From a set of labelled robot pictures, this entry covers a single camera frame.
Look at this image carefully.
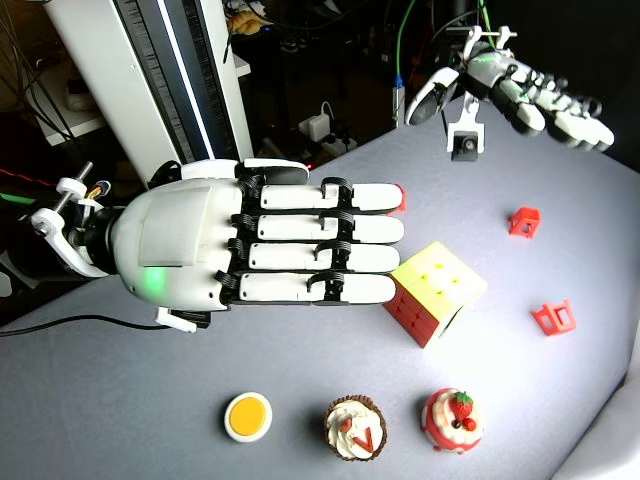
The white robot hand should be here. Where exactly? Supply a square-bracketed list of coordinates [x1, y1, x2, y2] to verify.
[113, 158, 407, 326]
[404, 52, 615, 153]

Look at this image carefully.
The colourful puzzle cube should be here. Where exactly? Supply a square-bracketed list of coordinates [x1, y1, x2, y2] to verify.
[383, 240, 489, 350]

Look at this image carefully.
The grey table cloth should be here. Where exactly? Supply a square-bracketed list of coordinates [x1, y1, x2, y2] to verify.
[0, 102, 640, 480]

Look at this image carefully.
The white power strip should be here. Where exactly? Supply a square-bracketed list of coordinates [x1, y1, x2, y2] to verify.
[319, 133, 359, 156]

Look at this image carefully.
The white robot body column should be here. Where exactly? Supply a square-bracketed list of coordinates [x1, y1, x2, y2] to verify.
[42, 0, 254, 189]

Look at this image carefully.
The white power charger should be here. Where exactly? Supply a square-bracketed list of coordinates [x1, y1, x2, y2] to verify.
[298, 114, 335, 141]

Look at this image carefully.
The yellow round button white rim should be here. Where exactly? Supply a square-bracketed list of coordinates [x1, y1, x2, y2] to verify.
[223, 392, 274, 444]

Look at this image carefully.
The toy bread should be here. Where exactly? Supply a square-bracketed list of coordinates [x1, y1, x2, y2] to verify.
[225, 10, 275, 35]

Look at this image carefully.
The toy cupcake brown wrapper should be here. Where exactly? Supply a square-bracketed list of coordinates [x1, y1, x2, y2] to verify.
[322, 394, 389, 462]

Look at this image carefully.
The toy strawberry cream cake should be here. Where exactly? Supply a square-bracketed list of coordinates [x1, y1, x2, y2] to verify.
[420, 387, 486, 454]

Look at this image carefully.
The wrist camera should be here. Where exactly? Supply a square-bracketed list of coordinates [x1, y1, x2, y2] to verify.
[153, 307, 214, 335]
[446, 89, 486, 162]

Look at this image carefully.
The green cable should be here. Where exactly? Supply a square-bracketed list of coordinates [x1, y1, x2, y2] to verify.
[396, 0, 419, 81]

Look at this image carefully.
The white cable adapter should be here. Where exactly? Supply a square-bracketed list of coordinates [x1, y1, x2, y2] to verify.
[390, 72, 407, 129]

